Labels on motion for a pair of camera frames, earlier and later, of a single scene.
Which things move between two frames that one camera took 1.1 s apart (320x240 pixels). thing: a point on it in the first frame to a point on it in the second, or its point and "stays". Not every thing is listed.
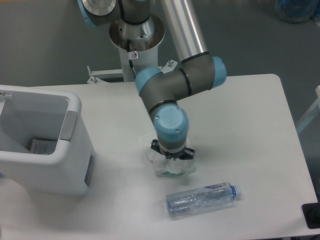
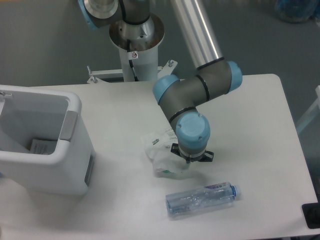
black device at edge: x=311 y=212 stays
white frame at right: x=314 y=110 stays
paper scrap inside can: x=43 y=146 stays
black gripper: x=188 y=154 to x=207 y=157
